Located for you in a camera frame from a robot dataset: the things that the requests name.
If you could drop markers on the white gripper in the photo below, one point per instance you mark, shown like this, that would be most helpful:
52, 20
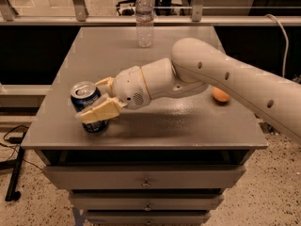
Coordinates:
129, 88

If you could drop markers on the blue pepsi can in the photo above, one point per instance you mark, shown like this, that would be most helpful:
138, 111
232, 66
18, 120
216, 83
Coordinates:
83, 94

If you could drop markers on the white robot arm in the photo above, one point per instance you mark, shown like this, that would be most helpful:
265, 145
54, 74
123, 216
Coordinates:
194, 65

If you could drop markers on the grey drawer cabinet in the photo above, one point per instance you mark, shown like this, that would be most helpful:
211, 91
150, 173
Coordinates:
189, 131

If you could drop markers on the clear plastic water bottle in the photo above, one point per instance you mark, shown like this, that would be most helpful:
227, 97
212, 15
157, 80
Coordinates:
144, 22

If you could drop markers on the top grey drawer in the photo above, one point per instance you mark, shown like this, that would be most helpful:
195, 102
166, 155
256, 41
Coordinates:
144, 177

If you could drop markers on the grey drawer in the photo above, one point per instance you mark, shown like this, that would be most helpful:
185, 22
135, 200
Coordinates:
150, 200
148, 218
144, 177

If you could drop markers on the middle grey drawer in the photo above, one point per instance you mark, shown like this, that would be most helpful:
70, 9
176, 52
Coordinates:
150, 200

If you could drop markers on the black office chair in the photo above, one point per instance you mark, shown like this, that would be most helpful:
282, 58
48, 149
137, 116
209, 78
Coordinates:
125, 7

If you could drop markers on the orange fruit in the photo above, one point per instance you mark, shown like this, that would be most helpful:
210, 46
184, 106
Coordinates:
220, 95

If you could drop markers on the bottom grey drawer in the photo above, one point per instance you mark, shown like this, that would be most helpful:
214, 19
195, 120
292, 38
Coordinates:
148, 218

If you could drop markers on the black stand leg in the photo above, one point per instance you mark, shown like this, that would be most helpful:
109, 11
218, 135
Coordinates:
13, 195

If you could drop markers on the metal railing frame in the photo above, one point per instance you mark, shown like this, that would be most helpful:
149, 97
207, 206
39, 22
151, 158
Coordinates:
198, 12

